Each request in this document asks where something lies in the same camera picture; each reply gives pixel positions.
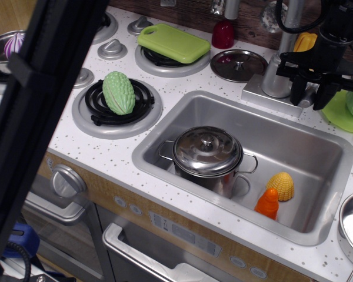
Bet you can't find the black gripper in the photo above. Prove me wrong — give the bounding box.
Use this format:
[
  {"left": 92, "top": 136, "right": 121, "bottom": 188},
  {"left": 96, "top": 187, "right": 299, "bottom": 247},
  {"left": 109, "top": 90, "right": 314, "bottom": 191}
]
[{"left": 276, "top": 1, "right": 353, "bottom": 110}]

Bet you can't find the silver faucet lever handle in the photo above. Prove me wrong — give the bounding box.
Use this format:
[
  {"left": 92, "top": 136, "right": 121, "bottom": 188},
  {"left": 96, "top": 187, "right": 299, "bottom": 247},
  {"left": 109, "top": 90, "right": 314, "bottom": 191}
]
[{"left": 298, "top": 83, "right": 318, "bottom": 108}]

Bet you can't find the light green plate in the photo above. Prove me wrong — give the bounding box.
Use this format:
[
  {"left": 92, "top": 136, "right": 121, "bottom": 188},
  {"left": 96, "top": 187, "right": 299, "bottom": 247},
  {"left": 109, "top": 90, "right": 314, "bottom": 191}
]
[{"left": 321, "top": 90, "right": 353, "bottom": 133}]

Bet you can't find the silver toy faucet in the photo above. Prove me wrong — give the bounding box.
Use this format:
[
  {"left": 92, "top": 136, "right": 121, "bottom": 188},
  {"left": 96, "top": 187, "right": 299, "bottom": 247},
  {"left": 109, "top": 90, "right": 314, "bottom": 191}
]
[{"left": 241, "top": 0, "right": 320, "bottom": 118}]

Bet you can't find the yellow toy pepper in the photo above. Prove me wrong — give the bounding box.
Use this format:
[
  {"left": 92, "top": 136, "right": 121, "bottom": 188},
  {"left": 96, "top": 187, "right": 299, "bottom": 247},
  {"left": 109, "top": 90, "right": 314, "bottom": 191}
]
[{"left": 293, "top": 32, "right": 318, "bottom": 52}]

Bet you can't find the silver sink basin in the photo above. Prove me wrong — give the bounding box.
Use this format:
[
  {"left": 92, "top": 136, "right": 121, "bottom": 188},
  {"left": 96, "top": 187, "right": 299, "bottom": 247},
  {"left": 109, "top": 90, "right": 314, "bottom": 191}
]
[{"left": 132, "top": 90, "right": 353, "bottom": 246}]

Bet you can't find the flat steel pot lid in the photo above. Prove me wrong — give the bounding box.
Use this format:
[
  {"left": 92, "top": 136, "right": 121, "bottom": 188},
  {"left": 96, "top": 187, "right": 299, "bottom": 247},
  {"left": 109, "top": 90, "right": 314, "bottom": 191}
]
[{"left": 210, "top": 49, "right": 268, "bottom": 83}]

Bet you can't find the yellow toy corn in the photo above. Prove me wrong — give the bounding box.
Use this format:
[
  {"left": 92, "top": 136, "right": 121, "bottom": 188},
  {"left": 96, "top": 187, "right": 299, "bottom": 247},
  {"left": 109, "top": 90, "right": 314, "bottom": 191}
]
[{"left": 266, "top": 172, "right": 294, "bottom": 202}]

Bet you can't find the dark red toy cup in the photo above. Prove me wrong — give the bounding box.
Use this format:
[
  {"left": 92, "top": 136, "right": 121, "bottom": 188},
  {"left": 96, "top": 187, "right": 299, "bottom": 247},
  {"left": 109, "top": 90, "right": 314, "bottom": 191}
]
[{"left": 211, "top": 20, "right": 234, "bottom": 49}]

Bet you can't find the steel pot with lid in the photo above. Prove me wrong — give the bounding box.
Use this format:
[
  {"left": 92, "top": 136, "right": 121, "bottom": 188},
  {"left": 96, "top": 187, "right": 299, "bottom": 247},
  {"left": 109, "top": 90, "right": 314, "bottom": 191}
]
[{"left": 158, "top": 126, "right": 258, "bottom": 198}]

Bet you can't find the orange toy carrot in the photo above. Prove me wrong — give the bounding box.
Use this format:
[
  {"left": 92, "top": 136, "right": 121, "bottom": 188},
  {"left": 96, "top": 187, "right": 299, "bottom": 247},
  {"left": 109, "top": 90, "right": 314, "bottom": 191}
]
[{"left": 254, "top": 188, "right": 279, "bottom": 220}]

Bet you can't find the green cutting board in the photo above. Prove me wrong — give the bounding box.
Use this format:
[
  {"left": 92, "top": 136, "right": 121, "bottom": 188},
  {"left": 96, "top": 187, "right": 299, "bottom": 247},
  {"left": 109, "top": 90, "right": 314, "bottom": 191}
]
[{"left": 137, "top": 23, "right": 211, "bottom": 64}]

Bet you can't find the back stove burner under board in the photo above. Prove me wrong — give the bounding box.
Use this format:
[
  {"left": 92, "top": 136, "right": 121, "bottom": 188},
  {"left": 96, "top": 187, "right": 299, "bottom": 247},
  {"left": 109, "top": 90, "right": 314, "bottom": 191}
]
[{"left": 135, "top": 45, "right": 211, "bottom": 78}]

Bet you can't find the silver stove knob back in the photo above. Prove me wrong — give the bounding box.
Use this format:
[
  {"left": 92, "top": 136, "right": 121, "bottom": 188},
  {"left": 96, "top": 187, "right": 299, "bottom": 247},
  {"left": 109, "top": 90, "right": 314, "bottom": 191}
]
[{"left": 127, "top": 16, "right": 153, "bottom": 36}]

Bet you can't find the silver stove knob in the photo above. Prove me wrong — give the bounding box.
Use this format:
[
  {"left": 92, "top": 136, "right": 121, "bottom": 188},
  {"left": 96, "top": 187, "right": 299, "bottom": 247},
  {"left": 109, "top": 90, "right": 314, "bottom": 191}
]
[
  {"left": 97, "top": 39, "right": 128, "bottom": 61},
  {"left": 127, "top": 16, "right": 153, "bottom": 36},
  {"left": 74, "top": 68, "right": 94, "bottom": 89}
]

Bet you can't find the green toy bitter gourd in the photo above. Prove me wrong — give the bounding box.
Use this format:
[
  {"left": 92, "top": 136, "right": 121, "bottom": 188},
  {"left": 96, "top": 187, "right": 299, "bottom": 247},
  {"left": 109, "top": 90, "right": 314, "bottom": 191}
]
[{"left": 102, "top": 71, "right": 135, "bottom": 116}]

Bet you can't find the silver stove knob middle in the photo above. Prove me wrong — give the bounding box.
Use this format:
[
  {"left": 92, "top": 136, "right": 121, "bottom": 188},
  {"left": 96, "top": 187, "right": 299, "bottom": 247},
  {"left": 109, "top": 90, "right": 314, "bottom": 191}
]
[{"left": 97, "top": 39, "right": 128, "bottom": 61}]

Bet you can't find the far back black burner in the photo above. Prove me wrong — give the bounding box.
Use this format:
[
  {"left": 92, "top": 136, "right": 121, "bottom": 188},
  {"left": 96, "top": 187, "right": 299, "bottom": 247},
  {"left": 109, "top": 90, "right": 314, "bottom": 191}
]
[{"left": 92, "top": 12, "right": 118, "bottom": 45}]

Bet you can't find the front black stove burner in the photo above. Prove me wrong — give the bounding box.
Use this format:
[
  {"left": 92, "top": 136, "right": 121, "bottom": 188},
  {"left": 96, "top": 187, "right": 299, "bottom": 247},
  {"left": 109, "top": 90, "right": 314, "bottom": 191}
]
[{"left": 72, "top": 77, "right": 162, "bottom": 140}]

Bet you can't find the silver stove knob front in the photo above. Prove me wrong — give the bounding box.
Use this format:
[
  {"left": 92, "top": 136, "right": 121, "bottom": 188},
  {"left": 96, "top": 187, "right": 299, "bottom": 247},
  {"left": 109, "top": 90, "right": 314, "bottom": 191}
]
[{"left": 74, "top": 68, "right": 94, "bottom": 89}]

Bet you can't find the silver oven dial knob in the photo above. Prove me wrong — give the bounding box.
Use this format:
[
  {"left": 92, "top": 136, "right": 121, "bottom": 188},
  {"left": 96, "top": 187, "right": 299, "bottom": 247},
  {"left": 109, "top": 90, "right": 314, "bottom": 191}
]
[{"left": 50, "top": 164, "right": 87, "bottom": 199}]

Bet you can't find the purple white toy onion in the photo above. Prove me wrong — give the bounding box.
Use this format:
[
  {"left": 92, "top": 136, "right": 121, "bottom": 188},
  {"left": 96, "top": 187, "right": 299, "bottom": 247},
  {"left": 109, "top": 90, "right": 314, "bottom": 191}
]
[{"left": 4, "top": 32, "right": 25, "bottom": 59}]

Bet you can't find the blue object lower left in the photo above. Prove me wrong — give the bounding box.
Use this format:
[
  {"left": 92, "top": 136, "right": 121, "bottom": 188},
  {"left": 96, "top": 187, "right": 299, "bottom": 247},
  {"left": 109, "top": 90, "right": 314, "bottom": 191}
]
[{"left": 8, "top": 223, "right": 40, "bottom": 258}]

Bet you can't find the silver dishwasher door handle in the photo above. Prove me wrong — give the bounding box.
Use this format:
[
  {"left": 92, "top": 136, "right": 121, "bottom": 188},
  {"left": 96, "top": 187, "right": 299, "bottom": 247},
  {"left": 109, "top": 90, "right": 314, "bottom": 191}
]
[{"left": 102, "top": 223, "right": 217, "bottom": 282}]

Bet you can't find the silver oven door handle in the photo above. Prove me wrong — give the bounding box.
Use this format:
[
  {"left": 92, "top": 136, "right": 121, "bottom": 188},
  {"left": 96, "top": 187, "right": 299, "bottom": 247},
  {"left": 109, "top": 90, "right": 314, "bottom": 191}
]
[{"left": 25, "top": 192, "right": 91, "bottom": 226}]

